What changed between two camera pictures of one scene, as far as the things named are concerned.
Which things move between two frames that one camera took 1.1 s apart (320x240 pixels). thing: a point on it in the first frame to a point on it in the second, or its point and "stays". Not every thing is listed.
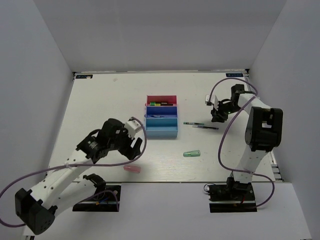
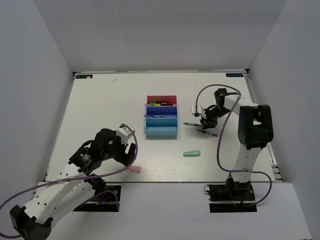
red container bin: [169, 99] stays
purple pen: [195, 126] to [206, 132]
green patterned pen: [192, 123] stays
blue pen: [156, 116] stays
